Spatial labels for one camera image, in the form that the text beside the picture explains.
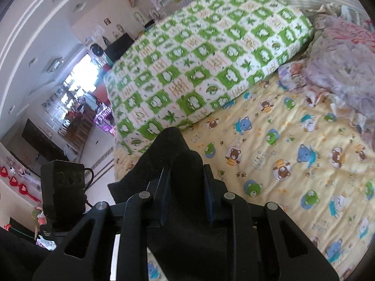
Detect black pants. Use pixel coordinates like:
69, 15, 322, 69
107, 126, 259, 281

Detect dark wooden cabinet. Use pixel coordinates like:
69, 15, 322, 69
22, 119, 69, 161

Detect green white checkered pillow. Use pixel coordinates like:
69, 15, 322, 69
104, 0, 313, 155

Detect pink floral pillow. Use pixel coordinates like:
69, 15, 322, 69
278, 3, 374, 148

